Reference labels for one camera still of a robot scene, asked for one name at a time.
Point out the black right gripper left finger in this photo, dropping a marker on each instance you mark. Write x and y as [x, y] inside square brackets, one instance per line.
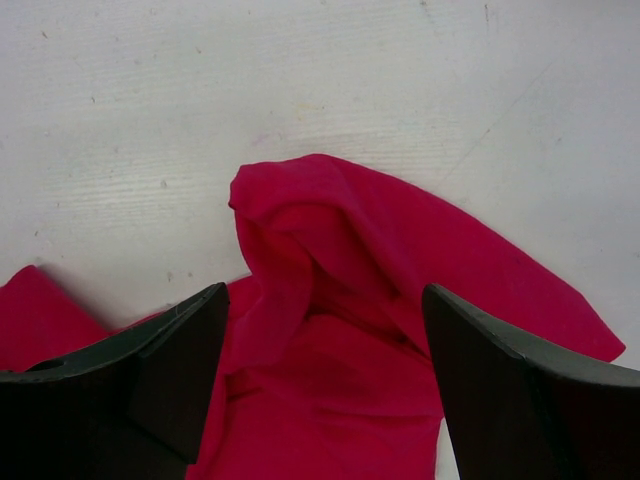
[131, 406]

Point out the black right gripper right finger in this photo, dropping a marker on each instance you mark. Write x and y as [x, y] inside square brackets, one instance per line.
[520, 407]

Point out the crimson red t-shirt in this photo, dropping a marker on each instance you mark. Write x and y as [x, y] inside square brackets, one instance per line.
[325, 370]

